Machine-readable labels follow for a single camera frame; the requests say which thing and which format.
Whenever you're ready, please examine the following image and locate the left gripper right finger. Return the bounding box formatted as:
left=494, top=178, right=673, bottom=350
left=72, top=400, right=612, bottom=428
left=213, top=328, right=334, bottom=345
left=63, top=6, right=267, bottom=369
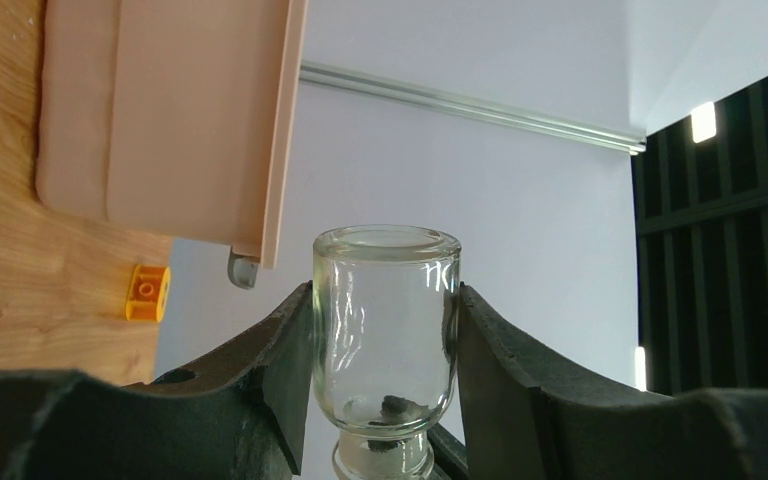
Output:
left=457, top=286, right=768, bottom=479

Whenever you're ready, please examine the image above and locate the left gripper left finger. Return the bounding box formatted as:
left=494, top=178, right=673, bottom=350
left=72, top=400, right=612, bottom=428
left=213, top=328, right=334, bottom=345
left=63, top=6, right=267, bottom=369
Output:
left=0, top=283, right=312, bottom=479

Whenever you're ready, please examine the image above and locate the yellow plastic block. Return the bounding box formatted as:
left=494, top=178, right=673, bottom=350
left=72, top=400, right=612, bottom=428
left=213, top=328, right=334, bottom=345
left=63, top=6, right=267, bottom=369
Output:
left=124, top=264, right=171, bottom=323

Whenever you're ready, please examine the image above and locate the pink plastic bin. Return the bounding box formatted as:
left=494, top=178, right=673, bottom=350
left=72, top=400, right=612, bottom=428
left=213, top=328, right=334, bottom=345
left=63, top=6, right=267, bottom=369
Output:
left=36, top=0, right=307, bottom=289

